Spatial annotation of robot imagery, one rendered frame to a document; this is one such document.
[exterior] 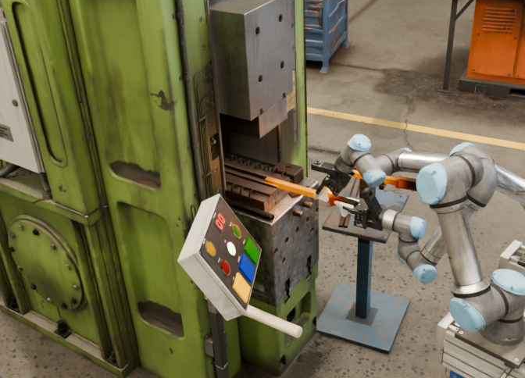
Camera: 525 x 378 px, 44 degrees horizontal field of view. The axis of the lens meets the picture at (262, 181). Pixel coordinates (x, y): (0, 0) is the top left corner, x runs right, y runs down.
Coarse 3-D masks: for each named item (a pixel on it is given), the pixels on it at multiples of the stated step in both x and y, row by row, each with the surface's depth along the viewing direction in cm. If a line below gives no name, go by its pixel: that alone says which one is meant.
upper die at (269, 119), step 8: (280, 104) 255; (264, 112) 246; (272, 112) 251; (280, 112) 256; (224, 120) 254; (232, 120) 252; (240, 120) 250; (248, 120) 247; (256, 120) 245; (264, 120) 248; (272, 120) 252; (280, 120) 258; (224, 128) 256; (232, 128) 254; (240, 128) 252; (248, 128) 249; (256, 128) 247; (264, 128) 249; (272, 128) 254; (256, 136) 249
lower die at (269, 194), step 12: (240, 168) 283; (252, 168) 284; (228, 180) 277; (240, 180) 276; (252, 180) 275; (288, 180) 277; (228, 192) 273; (252, 192) 270; (264, 192) 268; (276, 192) 270; (288, 192) 280; (252, 204) 268; (264, 204) 264; (276, 204) 273
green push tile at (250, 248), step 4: (248, 240) 233; (248, 244) 231; (252, 244) 234; (244, 248) 228; (248, 248) 230; (252, 248) 232; (256, 248) 235; (248, 252) 229; (252, 252) 231; (256, 252) 234; (248, 256) 229; (252, 256) 230; (256, 256) 233; (252, 260) 230; (256, 260) 231
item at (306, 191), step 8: (280, 184) 269; (288, 184) 268; (296, 184) 268; (296, 192) 266; (304, 192) 264; (312, 192) 262; (328, 200) 258; (336, 200) 256; (344, 200) 255; (352, 200) 254
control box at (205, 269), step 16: (208, 208) 224; (224, 208) 228; (192, 224) 221; (208, 224) 214; (224, 224) 223; (240, 224) 233; (192, 240) 210; (208, 240) 210; (224, 240) 219; (240, 240) 229; (192, 256) 202; (208, 256) 206; (224, 256) 215; (240, 256) 224; (192, 272) 206; (208, 272) 205; (224, 272) 210; (240, 272) 219; (208, 288) 208; (224, 288) 207; (224, 304) 211; (240, 304) 211
